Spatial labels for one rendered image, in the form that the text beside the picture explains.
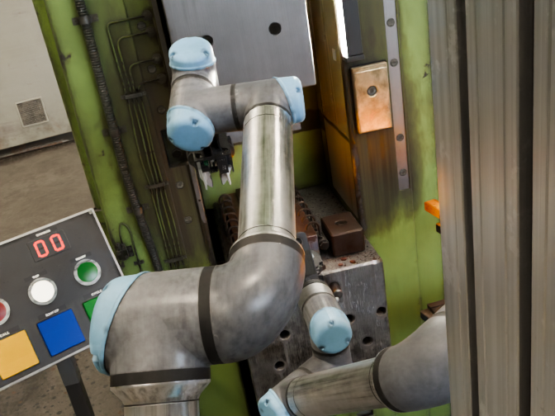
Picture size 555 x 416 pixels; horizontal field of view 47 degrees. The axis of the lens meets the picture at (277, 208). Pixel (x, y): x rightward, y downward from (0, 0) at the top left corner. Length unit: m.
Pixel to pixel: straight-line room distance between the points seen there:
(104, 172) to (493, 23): 1.47
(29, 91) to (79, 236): 5.27
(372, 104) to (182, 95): 0.73
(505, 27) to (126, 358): 0.62
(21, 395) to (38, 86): 4.08
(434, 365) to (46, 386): 2.41
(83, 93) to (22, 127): 5.18
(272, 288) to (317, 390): 0.40
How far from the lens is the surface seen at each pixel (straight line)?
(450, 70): 0.24
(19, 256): 1.45
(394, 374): 0.93
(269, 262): 0.74
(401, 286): 1.92
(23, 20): 6.61
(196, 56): 1.07
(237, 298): 0.71
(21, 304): 1.44
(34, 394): 3.11
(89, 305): 1.44
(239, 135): 1.47
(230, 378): 1.95
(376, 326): 1.71
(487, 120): 0.21
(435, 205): 1.59
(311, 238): 1.60
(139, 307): 0.74
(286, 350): 1.68
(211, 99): 1.01
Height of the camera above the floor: 1.72
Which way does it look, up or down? 24 degrees down
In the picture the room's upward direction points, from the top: 10 degrees counter-clockwise
